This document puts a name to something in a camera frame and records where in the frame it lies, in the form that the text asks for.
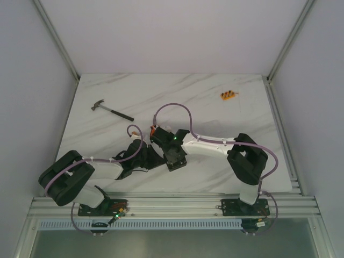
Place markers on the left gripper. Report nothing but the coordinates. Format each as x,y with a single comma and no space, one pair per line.
150,157

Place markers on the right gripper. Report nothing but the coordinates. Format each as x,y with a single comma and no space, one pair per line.
165,149

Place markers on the black fuse box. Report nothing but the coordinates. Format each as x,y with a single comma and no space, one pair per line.
177,164

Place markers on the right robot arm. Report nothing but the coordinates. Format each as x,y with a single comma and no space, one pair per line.
245,158

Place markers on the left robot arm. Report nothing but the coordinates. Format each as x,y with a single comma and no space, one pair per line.
73,178

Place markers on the orange fuse holder block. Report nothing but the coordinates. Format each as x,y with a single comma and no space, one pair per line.
228,95

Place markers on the claw hammer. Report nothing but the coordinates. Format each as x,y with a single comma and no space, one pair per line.
99,104

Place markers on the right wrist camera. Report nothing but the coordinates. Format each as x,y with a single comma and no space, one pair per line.
167,128

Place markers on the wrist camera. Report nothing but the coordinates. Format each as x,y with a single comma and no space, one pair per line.
135,137
167,128

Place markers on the orange handled pliers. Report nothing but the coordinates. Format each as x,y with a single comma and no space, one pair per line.
152,130

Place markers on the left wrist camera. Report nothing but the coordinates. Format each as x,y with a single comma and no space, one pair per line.
135,137

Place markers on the white slotted cable duct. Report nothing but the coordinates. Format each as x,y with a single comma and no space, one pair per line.
142,224

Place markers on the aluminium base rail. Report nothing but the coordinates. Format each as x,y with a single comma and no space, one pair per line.
181,205

